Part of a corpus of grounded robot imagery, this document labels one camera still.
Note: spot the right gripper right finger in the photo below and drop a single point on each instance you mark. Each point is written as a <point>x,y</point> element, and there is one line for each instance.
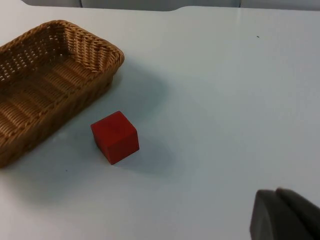
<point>300,207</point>

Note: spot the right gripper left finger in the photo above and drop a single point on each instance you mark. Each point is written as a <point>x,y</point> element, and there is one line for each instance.
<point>270,217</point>

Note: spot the red cube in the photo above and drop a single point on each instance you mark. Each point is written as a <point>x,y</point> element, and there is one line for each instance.
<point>117,137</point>

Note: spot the pale brown wicker basket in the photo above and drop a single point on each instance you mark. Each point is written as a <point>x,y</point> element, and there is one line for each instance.
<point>47,82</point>

